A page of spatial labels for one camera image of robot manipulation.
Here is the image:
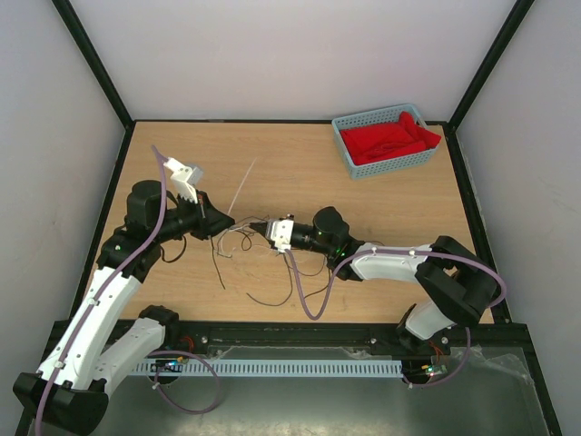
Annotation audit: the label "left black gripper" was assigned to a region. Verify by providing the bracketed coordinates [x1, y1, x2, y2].
[153, 188, 234, 243]

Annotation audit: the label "black wires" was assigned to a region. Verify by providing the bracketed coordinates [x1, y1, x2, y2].
[209, 213, 387, 308]

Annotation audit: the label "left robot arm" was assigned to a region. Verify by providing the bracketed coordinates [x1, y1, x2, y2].
[13, 180, 234, 435]

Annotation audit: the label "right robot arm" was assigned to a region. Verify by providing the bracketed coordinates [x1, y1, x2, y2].
[250, 206, 507, 353]

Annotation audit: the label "red cloth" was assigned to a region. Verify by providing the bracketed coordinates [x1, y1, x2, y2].
[340, 112, 441, 165]

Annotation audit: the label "blue perforated plastic basket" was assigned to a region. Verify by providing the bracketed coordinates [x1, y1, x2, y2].
[331, 104, 438, 179]

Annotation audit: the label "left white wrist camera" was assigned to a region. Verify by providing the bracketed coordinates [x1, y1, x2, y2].
[163, 158, 204, 204]

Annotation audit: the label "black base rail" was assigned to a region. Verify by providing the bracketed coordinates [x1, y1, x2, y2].
[126, 322, 453, 356]

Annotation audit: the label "light blue slotted cable duct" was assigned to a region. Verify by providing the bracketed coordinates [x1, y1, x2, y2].
[130, 359, 402, 379]

